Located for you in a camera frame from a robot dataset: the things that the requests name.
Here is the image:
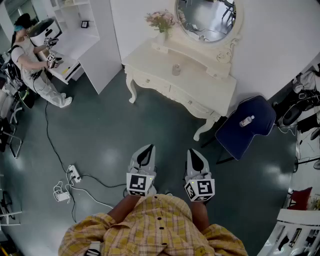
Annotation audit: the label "white shelf unit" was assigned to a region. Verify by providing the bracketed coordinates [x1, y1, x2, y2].
[49, 0, 123, 95]

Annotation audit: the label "white power strip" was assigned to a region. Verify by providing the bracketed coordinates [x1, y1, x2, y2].
[67, 164, 83, 184]

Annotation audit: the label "yellow plaid shirt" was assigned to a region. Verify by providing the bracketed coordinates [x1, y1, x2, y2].
[57, 193, 249, 256]

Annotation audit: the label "black metal-framed chair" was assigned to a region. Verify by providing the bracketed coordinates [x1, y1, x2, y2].
[0, 117, 24, 160]

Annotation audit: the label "white charger with cable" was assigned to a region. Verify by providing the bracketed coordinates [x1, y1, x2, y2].
[52, 180, 72, 204]

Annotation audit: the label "white chest-mounted device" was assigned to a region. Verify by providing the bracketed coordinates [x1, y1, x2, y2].
[84, 241, 102, 256]

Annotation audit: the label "oval cream-framed mirror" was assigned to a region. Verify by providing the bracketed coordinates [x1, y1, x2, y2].
[174, 0, 245, 65]

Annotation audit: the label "white round appliance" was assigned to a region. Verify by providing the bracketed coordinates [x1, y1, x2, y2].
[27, 17, 62, 47]

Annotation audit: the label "cream dressing table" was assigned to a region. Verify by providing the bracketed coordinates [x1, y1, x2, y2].
[121, 32, 238, 142]

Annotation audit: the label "dark blue chair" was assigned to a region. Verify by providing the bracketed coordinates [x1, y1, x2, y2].
[201, 95, 277, 165]

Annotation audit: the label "white display shelf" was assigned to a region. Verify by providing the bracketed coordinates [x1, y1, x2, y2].
[257, 208, 320, 256]

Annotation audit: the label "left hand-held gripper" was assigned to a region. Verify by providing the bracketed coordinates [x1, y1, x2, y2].
[126, 144, 158, 197]

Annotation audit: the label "person's right forearm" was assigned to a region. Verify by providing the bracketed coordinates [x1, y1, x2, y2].
[191, 199, 210, 232]

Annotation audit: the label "black floor cable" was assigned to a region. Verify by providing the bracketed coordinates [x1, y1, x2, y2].
[44, 99, 127, 223]

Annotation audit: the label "white ribbed vase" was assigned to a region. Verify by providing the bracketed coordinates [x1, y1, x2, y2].
[156, 31, 168, 46]

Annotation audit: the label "clear plastic water bottle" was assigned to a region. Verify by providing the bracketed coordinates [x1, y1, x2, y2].
[239, 115, 256, 128]

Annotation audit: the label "person's left forearm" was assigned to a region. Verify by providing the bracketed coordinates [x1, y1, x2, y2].
[107, 194, 142, 224]

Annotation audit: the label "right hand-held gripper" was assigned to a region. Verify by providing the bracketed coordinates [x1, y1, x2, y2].
[184, 148, 216, 203]

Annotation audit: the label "black office chair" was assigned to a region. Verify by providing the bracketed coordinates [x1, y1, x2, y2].
[273, 92, 320, 134]

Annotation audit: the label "pink flower bouquet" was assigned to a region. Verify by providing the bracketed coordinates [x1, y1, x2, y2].
[144, 9, 187, 35]

